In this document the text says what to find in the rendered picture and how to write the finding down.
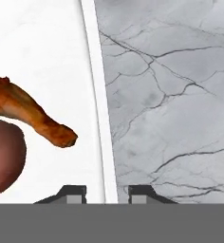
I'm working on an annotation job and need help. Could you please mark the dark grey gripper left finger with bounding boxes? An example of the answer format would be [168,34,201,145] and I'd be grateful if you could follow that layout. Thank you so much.
[33,184,87,205]

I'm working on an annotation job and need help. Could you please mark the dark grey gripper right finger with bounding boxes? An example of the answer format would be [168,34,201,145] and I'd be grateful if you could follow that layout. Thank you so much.
[128,184,178,205]

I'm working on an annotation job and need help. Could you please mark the white tupperware container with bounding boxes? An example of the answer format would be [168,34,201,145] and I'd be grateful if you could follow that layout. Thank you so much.
[0,0,119,205]

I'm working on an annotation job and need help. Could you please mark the dark red round fruit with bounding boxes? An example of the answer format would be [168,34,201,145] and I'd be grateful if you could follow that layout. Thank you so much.
[0,118,28,197]

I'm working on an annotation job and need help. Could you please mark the roasted chicken drumstick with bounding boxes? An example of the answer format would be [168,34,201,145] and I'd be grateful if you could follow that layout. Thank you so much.
[0,73,79,149]

